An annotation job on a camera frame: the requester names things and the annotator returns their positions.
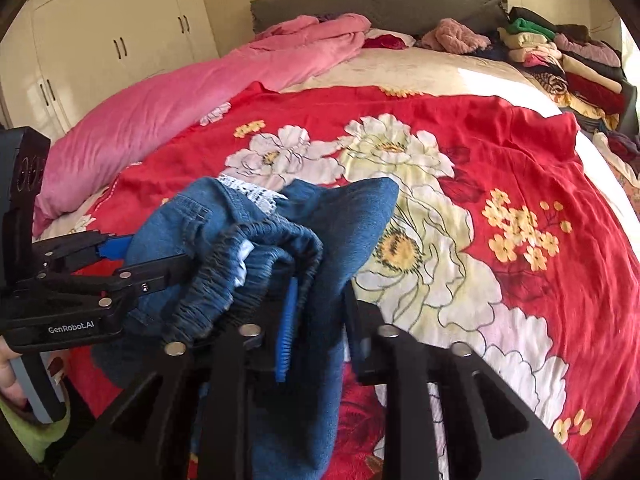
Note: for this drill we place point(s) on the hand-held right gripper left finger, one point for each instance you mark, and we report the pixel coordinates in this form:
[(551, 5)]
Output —
[(287, 310)]

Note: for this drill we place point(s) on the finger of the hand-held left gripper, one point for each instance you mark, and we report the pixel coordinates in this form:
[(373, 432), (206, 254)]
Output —
[(150, 277), (116, 247)]

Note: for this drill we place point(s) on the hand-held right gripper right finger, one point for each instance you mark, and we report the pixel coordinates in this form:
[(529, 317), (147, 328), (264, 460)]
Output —
[(360, 355)]

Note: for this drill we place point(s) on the blue denim pants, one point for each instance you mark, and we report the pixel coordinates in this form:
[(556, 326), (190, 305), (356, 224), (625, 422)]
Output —
[(350, 240)]

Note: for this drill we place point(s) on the person's left hand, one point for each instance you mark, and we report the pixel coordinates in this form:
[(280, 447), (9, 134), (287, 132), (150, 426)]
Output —
[(10, 380)]

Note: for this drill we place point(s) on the pink quilt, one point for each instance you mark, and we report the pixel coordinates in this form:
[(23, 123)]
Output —
[(150, 110)]

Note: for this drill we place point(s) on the white wardrobe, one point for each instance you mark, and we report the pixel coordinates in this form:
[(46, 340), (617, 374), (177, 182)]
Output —
[(110, 25)]

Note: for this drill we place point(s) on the red floral blanket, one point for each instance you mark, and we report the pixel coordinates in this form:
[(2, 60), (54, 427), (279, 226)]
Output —
[(525, 160)]

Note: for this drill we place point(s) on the cream bed sheet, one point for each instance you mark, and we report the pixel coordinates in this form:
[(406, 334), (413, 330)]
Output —
[(425, 67)]

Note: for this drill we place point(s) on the dark red garment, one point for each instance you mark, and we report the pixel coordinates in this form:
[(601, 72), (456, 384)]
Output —
[(387, 41)]

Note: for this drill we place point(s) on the pink fuzzy garment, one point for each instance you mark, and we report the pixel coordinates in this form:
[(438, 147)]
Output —
[(455, 35)]

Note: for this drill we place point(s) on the grey headboard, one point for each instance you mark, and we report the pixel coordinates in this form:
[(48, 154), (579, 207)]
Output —
[(400, 2)]

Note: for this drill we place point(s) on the dark purple garment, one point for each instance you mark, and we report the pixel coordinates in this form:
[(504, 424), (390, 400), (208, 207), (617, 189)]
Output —
[(622, 146)]

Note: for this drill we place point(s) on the pile of folded clothes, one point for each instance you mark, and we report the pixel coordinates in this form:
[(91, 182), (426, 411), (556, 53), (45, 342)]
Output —
[(590, 75)]

